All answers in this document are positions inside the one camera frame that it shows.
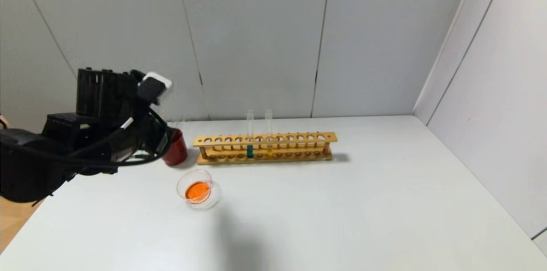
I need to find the dark red cup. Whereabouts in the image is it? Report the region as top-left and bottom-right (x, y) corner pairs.
(164, 129), (188, 167)

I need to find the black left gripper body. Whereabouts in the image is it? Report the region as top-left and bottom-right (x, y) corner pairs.
(132, 109), (172, 159)

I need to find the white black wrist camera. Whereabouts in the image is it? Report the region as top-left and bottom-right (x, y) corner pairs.
(138, 72), (173, 106)

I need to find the clear glass dish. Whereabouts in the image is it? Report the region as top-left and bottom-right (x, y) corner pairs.
(177, 169), (221, 210)

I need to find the wooden test tube rack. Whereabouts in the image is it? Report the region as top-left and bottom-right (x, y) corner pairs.
(193, 132), (338, 165)

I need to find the thin black camera cable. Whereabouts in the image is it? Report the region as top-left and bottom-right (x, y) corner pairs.
(0, 106), (168, 167)

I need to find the blue-green pigment test tube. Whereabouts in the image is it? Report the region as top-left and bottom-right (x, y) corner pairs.
(246, 110), (255, 159)

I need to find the yellow pigment test tube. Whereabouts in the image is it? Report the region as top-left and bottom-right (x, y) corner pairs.
(265, 109), (274, 157)

